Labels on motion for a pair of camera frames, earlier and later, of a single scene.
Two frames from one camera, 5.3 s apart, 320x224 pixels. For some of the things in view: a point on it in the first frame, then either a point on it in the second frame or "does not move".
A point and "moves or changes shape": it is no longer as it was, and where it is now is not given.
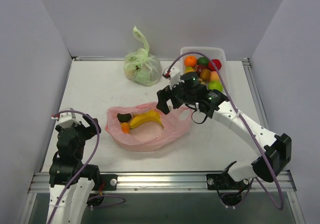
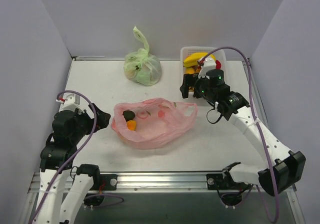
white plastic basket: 209,53 does not move
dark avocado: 124,118 to 128,115
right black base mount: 230,192 does not move
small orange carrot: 125,127 to 131,125
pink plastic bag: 142,127 moves or changes shape
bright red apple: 217,63 does not move
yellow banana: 152,116 to 191,59
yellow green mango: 189,69 does not move
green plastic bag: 141,67 does not move
